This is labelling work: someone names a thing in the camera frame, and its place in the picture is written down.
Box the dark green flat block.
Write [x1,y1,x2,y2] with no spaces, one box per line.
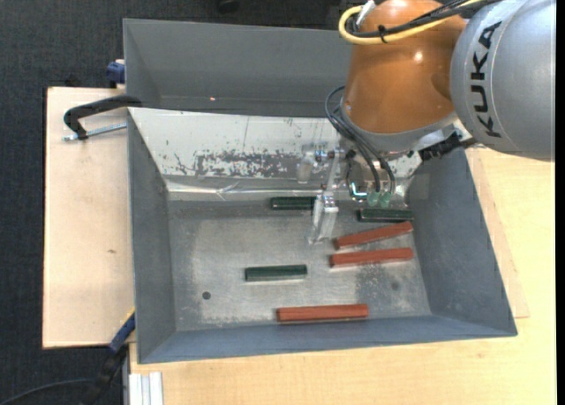
[244,264,309,283]
[269,196,319,212]
[356,207,416,224]

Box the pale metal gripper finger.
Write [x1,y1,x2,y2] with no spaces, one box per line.
[320,192,340,242]
[306,198,325,245]

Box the grey metal bin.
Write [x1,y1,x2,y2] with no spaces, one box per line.
[122,18,518,365]

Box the red-brown flat block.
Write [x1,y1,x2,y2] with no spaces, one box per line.
[331,220,416,251]
[275,303,371,324]
[328,247,416,269]

